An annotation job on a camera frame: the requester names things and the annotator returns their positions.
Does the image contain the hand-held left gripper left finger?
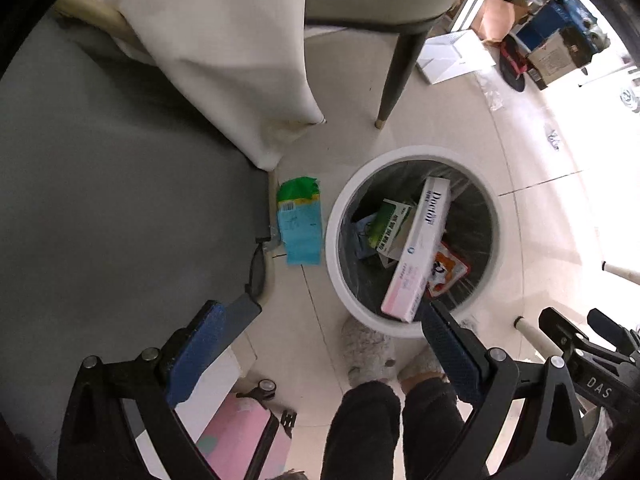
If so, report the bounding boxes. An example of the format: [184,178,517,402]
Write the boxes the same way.
[57,293,263,480]

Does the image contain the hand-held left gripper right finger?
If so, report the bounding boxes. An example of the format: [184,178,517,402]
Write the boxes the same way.
[421,298,587,480]

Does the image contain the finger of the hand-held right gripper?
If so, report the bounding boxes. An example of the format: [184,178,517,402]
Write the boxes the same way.
[586,307,640,349]
[536,306,627,359]

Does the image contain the red and white wrapper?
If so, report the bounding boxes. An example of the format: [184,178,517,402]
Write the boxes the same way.
[426,241,472,301]

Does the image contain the long white toothpaste box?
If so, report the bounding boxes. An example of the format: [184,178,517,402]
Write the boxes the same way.
[381,176,451,324]

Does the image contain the white and green carton box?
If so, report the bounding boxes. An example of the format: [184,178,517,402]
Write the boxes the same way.
[367,199,416,261]

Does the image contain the blue plastic bag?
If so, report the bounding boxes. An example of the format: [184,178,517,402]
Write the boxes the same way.
[351,212,381,261]

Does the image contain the white round trash bin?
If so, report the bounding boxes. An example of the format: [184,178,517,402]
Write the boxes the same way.
[325,145,502,338]

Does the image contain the green and blue packet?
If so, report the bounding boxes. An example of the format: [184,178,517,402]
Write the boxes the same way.
[276,175,323,266]

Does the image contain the white table leg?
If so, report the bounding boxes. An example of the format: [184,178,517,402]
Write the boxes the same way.
[602,260,640,283]
[514,316,551,361]

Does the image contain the flat white box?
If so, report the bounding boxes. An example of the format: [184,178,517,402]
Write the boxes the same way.
[135,345,243,461]

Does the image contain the grey fluffy slipper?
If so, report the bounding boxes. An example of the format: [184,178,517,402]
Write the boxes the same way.
[340,317,398,386]
[397,327,476,391]

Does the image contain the pink suitcase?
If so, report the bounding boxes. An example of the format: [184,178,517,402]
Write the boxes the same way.
[195,380,298,480]

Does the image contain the person's legs dark trousers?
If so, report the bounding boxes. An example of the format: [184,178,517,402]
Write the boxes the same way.
[322,375,481,480]

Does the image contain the dark grey board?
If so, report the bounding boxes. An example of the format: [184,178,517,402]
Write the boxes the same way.
[0,10,273,461]

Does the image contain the black weight plate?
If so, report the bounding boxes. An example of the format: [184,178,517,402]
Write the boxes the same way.
[500,35,531,93]

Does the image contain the brown printed box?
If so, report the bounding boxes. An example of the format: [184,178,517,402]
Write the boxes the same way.
[525,30,588,91]

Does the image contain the white cloth bag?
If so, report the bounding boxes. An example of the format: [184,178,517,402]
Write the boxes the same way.
[117,0,328,171]

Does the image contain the blue box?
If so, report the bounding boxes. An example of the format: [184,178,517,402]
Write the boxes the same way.
[515,0,598,56]

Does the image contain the cardboard box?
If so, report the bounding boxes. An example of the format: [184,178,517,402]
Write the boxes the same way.
[470,0,538,43]

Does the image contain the black cable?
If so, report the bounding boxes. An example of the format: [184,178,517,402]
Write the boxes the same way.
[245,242,268,301]

